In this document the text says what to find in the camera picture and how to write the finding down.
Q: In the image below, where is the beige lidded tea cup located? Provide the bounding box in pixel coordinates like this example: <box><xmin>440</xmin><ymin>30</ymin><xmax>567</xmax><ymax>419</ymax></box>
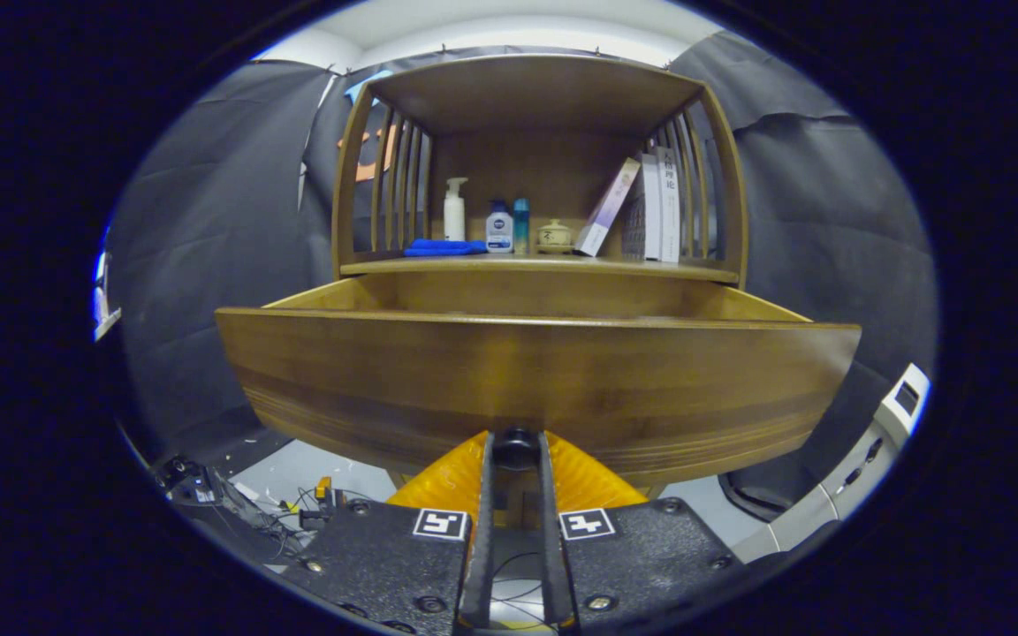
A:
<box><xmin>536</xmin><ymin>219</ymin><xmax>575</xmax><ymax>255</ymax></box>

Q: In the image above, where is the black floor equipment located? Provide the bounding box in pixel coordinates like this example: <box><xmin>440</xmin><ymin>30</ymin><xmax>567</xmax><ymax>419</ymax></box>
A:
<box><xmin>154</xmin><ymin>453</ymin><xmax>338</xmax><ymax>566</ymax></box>

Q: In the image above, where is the wooden cabinet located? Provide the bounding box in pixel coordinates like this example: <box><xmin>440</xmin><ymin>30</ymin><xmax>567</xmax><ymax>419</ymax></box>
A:
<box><xmin>330</xmin><ymin>53</ymin><xmax>750</xmax><ymax>504</ymax></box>

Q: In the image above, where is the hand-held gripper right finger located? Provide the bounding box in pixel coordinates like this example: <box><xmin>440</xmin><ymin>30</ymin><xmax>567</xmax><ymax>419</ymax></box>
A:
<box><xmin>537</xmin><ymin>430</ymin><xmax>740</xmax><ymax>630</ymax></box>

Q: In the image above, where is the white pump bottle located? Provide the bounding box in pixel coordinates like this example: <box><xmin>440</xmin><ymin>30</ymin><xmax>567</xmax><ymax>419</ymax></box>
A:
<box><xmin>443</xmin><ymin>177</ymin><xmax>469</xmax><ymax>242</ymax></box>

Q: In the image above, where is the wooden drawer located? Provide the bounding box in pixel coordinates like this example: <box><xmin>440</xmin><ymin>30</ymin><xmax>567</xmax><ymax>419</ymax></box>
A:
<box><xmin>214</xmin><ymin>269</ymin><xmax>863</xmax><ymax>487</ymax></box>

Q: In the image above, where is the black drawer knob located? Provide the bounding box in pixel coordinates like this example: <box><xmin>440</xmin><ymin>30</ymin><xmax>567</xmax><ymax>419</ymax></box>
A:
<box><xmin>493</xmin><ymin>428</ymin><xmax>542</xmax><ymax>471</ymax></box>

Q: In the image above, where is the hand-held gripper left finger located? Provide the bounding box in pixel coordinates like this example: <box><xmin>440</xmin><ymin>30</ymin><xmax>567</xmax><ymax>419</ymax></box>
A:
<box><xmin>284</xmin><ymin>430</ymin><xmax>497</xmax><ymax>633</ymax></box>

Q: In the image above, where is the white lotion bottle blue cap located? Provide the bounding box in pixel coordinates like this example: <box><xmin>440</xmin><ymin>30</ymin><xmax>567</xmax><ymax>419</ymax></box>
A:
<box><xmin>485</xmin><ymin>200</ymin><xmax>514</xmax><ymax>254</ymax></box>

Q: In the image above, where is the purple and white book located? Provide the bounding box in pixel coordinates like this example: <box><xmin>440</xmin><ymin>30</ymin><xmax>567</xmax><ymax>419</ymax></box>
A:
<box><xmin>573</xmin><ymin>156</ymin><xmax>642</xmax><ymax>258</ymax></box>

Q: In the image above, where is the patterned cover book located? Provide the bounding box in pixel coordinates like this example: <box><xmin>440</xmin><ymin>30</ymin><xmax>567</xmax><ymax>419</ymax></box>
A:
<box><xmin>622</xmin><ymin>152</ymin><xmax>662</xmax><ymax>261</ymax></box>

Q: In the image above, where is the wooden countertop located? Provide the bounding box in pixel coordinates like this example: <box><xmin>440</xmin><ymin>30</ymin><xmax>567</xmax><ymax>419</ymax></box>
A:
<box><xmin>341</xmin><ymin>252</ymin><xmax>740</xmax><ymax>284</ymax></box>

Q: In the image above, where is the blue cloth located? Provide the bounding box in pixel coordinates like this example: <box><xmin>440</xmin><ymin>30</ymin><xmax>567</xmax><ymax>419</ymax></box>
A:
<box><xmin>403</xmin><ymin>238</ymin><xmax>489</xmax><ymax>258</ymax></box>

